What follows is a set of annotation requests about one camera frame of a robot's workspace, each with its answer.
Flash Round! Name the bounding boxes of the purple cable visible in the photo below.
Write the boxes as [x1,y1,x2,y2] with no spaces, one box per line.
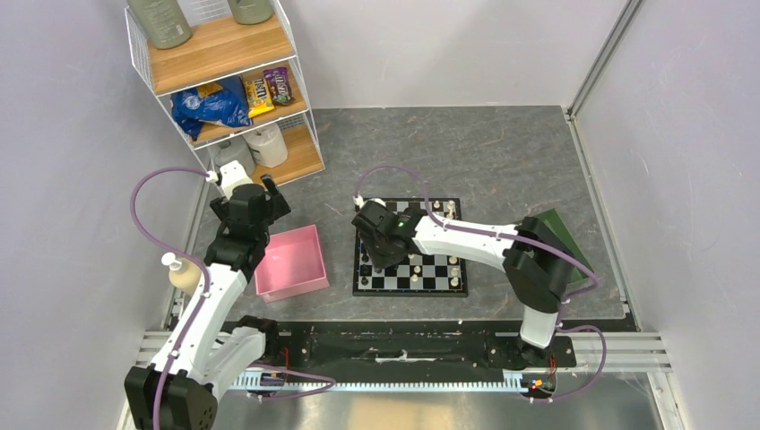
[130,167,337,430]
[353,165,608,405]

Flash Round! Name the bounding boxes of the soap pump dispenser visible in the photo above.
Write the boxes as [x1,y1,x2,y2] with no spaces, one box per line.
[160,252,203,297]

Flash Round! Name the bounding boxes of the yellow candy bag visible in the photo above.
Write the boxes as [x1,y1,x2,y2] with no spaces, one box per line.
[243,75,275,118]

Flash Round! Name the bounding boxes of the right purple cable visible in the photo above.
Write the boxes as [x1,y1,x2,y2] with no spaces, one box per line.
[353,165,608,405]

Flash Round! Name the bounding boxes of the pink plastic bin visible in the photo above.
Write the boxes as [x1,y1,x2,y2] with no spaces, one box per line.
[254,225,330,303]

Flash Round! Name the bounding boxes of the white wire wooden shelf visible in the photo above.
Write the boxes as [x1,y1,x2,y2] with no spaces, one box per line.
[125,1,325,184]

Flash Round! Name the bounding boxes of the grey-green bottle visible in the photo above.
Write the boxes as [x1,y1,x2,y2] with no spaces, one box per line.
[126,0,192,50]
[228,0,274,25]

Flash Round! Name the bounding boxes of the blue snack bag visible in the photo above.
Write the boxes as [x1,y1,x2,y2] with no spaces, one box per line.
[170,75,252,142]

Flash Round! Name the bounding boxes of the brown candy bag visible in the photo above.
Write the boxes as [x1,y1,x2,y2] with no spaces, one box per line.
[263,66,295,106]

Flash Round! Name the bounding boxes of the white paper roll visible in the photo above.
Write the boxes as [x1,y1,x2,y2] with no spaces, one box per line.
[242,123,289,168]

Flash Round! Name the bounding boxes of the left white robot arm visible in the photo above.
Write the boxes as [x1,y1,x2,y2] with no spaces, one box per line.
[125,161,290,429]

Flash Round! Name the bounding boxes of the grey-green bottle right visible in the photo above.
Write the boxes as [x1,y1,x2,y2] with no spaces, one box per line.
[228,0,274,25]

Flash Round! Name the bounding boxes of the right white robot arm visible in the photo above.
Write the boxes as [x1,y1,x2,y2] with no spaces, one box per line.
[352,197,574,366]

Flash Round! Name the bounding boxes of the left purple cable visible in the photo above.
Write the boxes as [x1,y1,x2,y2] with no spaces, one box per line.
[130,167,337,430]

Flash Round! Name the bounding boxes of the green plastic bin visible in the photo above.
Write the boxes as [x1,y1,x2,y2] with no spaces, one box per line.
[535,209,593,293]

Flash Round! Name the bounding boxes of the black and white chessboard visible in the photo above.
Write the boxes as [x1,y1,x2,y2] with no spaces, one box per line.
[351,197,468,297]

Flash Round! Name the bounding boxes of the translucent plastic jug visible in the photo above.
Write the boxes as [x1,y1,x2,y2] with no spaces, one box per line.
[212,136,255,176]

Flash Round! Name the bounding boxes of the grey-green bottle left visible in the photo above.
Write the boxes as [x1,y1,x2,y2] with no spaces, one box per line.
[126,0,192,50]

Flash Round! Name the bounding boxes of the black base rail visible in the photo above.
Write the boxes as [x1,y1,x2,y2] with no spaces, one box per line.
[207,319,578,393]

